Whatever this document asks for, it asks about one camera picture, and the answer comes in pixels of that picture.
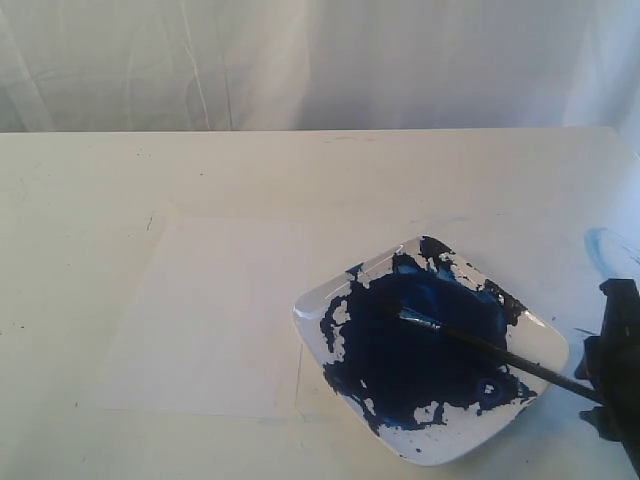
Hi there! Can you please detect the white square paint plate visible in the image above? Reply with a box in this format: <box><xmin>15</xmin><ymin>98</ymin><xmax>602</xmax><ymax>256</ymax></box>
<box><xmin>293</xmin><ymin>236</ymin><xmax>569</xmax><ymax>467</ymax></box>

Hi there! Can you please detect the black paintbrush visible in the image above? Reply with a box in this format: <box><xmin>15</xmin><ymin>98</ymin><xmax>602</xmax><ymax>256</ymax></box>
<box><xmin>383</xmin><ymin>300</ymin><xmax>604</xmax><ymax>405</ymax></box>

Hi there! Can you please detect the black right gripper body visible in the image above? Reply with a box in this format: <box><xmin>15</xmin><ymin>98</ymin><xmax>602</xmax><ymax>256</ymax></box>
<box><xmin>574</xmin><ymin>279</ymin><xmax>639</xmax><ymax>470</ymax></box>

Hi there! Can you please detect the white paper sheet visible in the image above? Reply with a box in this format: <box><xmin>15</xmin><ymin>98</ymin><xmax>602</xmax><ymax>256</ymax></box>
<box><xmin>92</xmin><ymin>217</ymin><xmax>311</xmax><ymax>419</ymax></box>

